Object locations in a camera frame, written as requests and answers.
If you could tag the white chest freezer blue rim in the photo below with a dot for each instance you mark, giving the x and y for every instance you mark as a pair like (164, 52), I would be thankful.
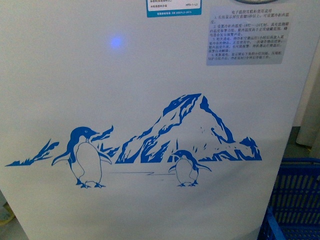
(113, 126)

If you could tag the blue energy label sticker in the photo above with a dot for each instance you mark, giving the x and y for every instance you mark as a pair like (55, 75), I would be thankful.
(173, 8)

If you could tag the grey instruction sticker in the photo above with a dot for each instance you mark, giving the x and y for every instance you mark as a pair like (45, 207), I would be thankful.
(248, 34)

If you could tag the round grey control panel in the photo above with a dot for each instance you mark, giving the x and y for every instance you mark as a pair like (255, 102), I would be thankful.
(255, 2)

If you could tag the blue plastic crate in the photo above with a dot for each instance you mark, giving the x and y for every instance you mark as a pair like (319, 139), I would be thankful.
(293, 211)

